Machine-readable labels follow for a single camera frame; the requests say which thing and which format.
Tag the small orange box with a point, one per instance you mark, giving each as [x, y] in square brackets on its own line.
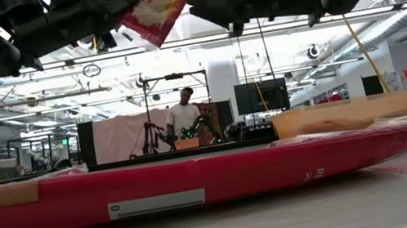
[187, 144]

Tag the person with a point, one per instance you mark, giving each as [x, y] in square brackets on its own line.
[182, 117]

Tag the large black monitor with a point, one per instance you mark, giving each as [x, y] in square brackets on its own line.
[263, 97]

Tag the black upright panel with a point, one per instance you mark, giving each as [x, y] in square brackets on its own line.
[87, 143]

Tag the black equipment case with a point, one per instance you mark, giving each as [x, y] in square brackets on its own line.
[260, 131]

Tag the long ceiling light strip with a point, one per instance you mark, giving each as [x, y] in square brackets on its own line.
[191, 41]

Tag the red popcorn bag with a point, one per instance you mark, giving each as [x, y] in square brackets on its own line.
[164, 4]
[198, 181]

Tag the thin black station frame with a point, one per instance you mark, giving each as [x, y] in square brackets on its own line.
[174, 76]

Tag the patterned cloth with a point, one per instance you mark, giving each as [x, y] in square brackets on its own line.
[209, 109]

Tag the small black monitor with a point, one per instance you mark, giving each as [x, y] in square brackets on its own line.
[372, 85]

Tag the silver ventilation duct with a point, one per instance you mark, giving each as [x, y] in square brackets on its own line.
[388, 27]

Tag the orange plastic basket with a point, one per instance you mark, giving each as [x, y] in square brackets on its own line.
[343, 109]

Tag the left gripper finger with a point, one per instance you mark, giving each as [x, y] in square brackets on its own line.
[123, 3]

